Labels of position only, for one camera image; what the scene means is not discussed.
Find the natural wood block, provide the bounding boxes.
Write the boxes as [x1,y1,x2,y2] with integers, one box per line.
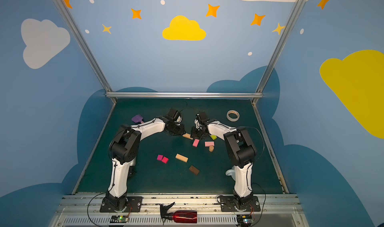
[175,154,188,162]
[183,133,193,140]

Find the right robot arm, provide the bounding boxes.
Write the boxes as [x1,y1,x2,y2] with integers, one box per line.
[191,119,257,210]

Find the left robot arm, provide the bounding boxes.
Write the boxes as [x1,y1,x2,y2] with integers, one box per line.
[100,114,186,213]

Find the light pink wood block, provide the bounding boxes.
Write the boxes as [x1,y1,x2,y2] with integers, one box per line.
[205,141,215,147]

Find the brown wood block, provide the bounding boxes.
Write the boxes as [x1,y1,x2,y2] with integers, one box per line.
[189,165,200,176]

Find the white tape roll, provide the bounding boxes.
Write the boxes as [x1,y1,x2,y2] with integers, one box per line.
[227,110,240,122]

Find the purple pink toy spatula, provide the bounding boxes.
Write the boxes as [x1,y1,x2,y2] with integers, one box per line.
[131,114,144,124]

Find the light blue mug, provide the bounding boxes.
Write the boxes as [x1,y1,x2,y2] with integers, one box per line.
[225,166,236,179]

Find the red spray bottle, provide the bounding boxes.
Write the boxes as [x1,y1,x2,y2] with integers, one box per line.
[160,202,198,224]

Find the right controller board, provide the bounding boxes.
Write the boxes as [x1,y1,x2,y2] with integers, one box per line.
[236,215,254,227]

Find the controller board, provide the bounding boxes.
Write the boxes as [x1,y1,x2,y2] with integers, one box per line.
[110,216,129,224]
[236,215,254,227]

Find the left controller board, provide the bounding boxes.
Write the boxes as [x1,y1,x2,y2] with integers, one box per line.
[110,216,129,224]

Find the aluminium corner post left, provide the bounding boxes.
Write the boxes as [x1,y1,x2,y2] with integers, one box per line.
[52,0,113,94]

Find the aluminium corner post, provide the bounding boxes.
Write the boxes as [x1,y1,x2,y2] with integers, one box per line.
[252,0,306,107]
[52,0,113,94]

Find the aluminium frame rail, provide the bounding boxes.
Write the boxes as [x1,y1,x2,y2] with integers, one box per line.
[106,92,263,99]

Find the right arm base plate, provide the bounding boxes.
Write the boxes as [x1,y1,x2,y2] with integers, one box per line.
[217,195,261,212]

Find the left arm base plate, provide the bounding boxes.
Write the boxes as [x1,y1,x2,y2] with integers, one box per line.
[100,196,143,213]

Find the aluminium corner post right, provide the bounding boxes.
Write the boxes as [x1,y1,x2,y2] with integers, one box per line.
[252,0,306,107]

